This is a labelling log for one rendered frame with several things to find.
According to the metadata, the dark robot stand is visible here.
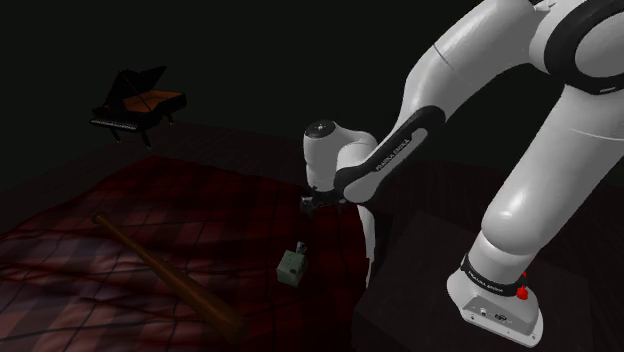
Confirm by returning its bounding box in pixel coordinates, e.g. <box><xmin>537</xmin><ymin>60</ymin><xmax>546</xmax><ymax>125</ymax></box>
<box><xmin>351</xmin><ymin>209</ymin><xmax>595</xmax><ymax>352</ymax></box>

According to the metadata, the bed with red plaid blanket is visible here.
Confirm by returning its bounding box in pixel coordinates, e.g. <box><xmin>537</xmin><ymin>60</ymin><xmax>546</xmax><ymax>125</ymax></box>
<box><xmin>0</xmin><ymin>154</ymin><xmax>377</xmax><ymax>352</ymax></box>

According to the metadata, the black grand piano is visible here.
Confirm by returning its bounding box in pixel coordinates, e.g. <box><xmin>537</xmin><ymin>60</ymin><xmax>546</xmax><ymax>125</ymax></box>
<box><xmin>89</xmin><ymin>65</ymin><xmax>188</xmax><ymax>149</ymax></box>

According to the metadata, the brown wooden baseball bat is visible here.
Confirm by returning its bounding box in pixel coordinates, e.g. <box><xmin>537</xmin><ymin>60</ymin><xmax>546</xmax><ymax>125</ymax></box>
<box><xmin>90</xmin><ymin>211</ymin><xmax>247</xmax><ymax>342</ymax></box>

